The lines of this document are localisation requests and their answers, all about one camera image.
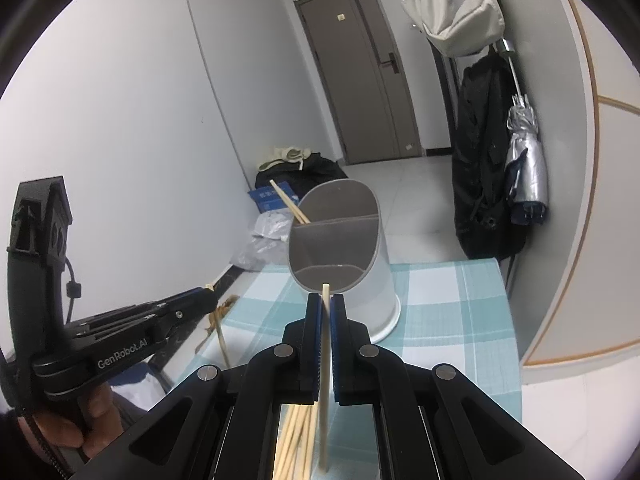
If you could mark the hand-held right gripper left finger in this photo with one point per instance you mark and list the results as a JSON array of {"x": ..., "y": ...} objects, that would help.
[{"x": 313, "y": 345}]

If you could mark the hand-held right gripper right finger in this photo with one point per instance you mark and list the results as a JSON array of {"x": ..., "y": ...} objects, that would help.
[{"x": 337, "y": 345}]

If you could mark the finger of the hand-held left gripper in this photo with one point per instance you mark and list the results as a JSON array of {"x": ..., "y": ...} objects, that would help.
[{"x": 192, "y": 305}]

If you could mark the white grey utensil holder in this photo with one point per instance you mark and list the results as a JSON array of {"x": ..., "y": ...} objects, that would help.
[{"x": 370, "y": 290}]

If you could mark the person's left hand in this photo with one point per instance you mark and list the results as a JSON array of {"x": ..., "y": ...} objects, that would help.
[{"x": 100, "y": 415}]

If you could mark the brown broom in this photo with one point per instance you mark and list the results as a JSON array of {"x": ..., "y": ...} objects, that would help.
[{"x": 222, "y": 332}]

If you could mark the clear plastic bag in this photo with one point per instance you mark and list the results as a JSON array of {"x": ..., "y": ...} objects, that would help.
[{"x": 262, "y": 242}]

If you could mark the checked teal tablecloth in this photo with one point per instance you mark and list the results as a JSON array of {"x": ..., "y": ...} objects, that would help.
[{"x": 440, "y": 320}]

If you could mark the blue cardboard box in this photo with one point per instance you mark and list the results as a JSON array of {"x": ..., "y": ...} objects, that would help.
[{"x": 267, "y": 197}]

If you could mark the black bag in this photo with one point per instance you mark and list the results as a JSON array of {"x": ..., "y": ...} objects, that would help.
[{"x": 320, "y": 172}]

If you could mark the beige cloth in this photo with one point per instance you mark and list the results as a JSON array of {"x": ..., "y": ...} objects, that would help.
[{"x": 285, "y": 157}]

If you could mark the black hanging jacket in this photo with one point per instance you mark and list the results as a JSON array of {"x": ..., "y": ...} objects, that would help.
[{"x": 480, "y": 160}]

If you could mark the white cabinet wooden trim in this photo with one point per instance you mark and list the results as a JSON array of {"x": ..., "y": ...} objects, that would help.
[{"x": 575, "y": 260}]

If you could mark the silver folded umbrella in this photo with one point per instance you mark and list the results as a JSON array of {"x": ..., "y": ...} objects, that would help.
[{"x": 525, "y": 170}]

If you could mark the grey door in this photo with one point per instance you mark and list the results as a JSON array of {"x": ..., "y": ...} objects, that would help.
[{"x": 350, "y": 85}]

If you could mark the white hanging bag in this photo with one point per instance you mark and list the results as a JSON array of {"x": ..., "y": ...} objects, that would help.
[{"x": 460, "y": 5}]

